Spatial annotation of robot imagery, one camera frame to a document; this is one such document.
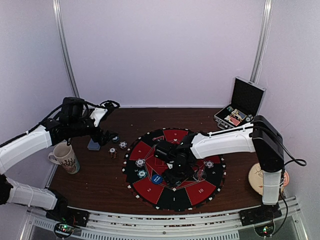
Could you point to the left aluminium frame post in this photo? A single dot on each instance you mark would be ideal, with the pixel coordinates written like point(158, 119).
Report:
point(63, 42)

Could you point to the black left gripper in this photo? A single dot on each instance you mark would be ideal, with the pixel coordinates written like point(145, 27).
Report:
point(105, 137)

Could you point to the clear round dealer button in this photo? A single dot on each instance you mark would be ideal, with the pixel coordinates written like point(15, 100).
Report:
point(200, 175)

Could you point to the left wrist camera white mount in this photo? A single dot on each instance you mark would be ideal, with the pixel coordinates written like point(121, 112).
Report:
point(97, 115)

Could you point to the blue cream chips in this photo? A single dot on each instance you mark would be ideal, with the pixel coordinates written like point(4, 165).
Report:
point(140, 163)

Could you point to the blue small blind button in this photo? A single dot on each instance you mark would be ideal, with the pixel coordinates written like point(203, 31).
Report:
point(156, 179)

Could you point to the round red black poker mat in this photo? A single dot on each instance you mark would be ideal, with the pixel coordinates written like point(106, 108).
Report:
point(189, 195)

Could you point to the cream floral plate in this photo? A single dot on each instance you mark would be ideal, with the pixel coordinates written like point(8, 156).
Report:
point(255, 178)

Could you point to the orange patterned small plate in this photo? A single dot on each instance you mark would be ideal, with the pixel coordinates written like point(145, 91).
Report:
point(286, 179)

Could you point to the black triangular all-in marker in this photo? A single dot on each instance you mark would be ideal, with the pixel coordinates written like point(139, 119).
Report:
point(158, 139)

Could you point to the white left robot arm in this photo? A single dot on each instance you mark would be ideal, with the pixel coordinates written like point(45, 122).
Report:
point(75, 117)

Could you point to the aluminium frame post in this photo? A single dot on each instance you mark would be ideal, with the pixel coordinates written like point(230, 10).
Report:
point(63, 42)
point(262, 41)

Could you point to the white floral ceramic mug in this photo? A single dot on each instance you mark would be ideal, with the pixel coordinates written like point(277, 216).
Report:
point(64, 155)

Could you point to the green chips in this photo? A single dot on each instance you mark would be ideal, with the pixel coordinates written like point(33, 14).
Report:
point(142, 174)

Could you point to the aluminium poker case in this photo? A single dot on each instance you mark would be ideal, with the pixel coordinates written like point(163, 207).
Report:
point(245, 103)

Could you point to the right aluminium frame post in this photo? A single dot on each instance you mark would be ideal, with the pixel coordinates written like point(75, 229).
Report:
point(262, 41)

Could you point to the green poker chip stack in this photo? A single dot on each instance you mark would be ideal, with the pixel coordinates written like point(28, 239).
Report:
point(115, 139)

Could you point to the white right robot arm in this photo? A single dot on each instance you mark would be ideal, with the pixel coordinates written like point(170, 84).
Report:
point(257, 136)

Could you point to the red black poker chip stack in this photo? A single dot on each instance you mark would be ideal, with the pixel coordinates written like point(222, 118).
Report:
point(113, 153)

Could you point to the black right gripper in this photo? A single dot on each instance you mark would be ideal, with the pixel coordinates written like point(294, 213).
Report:
point(171, 179)

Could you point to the blue cream poker chip stack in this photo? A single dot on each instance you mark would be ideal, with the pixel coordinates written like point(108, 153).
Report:
point(122, 145)

